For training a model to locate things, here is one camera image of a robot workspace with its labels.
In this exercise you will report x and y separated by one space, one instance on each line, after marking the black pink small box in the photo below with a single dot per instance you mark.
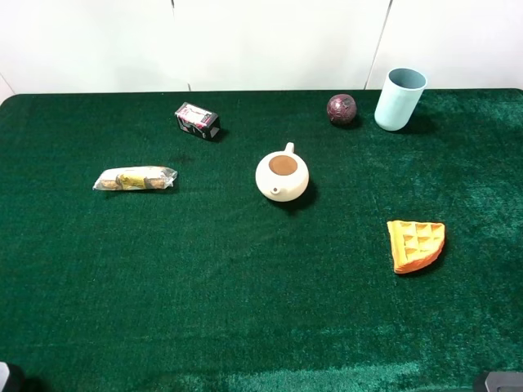
197 121

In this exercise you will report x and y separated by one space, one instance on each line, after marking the dark grey object bottom right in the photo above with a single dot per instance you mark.
499 382

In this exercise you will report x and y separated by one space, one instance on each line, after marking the cream ceramic teapot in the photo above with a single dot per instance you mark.
282 176

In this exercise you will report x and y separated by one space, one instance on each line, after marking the green felt table cloth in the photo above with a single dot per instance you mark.
210 286

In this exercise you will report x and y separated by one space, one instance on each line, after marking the wrapped snack packet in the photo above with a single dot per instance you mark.
135 178

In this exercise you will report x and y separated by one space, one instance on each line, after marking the dark red ball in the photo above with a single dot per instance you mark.
341 109

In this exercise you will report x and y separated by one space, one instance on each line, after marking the orange waffle slice toy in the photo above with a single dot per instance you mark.
415 245

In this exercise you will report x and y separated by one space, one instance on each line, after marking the light blue cup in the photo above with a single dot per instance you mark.
399 97

